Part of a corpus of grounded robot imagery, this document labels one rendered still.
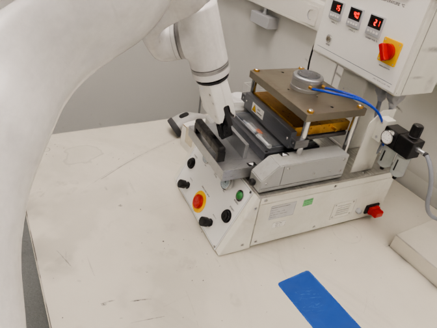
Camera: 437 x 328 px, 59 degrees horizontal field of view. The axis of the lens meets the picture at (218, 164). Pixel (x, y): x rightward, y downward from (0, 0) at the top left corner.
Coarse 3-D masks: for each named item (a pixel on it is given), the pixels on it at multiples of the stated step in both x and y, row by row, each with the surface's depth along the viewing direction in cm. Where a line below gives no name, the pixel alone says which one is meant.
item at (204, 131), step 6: (198, 120) 98; (198, 126) 97; (204, 126) 96; (198, 132) 100; (204, 132) 94; (210, 132) 93; (204, 138) 95; (210, 138) 92; (216, 138) 91; (210, 144) 92; (216, 144) 89; (222, 144) 89; (216, 150) 89; (222, 150) 89; (216, 156) 90; (222, 156) 90
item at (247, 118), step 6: (240, 114) 105; (246, 114) 106; (246, 120) 102; (252, 120) 103; (258, 120) 103; (252, 126) 100; (258, 126) 100; (264, 126) 101; (258, 132) 98; (264, 132) 98; (270, 132) 99; (264, 138) 96; (270, 138) 96; (276, 138) 96; (270, 144) 93; (276, 144) 94; (282, 144) 94
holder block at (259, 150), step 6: (234, 120) 104; (234, 126) 104; (240, 126) 101; (240, 132) 101; (246, 132) 99; (246, 138) 98; (252, 138) 97; (252, 144) 96; (258, 144) 94; (312, 144) 98; (318, 144) 98; (258, 150) 94; (264, 150) 92; (276, 150) 93; (282, 150) 94; (288, 150) 94; (294, 150) 95; (258, 156) 94; (264, 156) 92
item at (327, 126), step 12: (264, 96) 104; (276, 108) 98; (288, 120) 93; (300, 120) 94; (324, 120) 96; (336, 120) 97; (348, 120) 98; (300, 132) 92; (312, 132) 94; (324, 132) 96; (336, 132) 98
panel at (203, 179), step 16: (192, 176) 111; (208, 176) 105; (192, 192) 109; (208, 192) 103; (224, 192) 98; (192, 208) 107; (208, 208) 102; (224, 208) 96; (240, 208) 92; (224, 224) 95
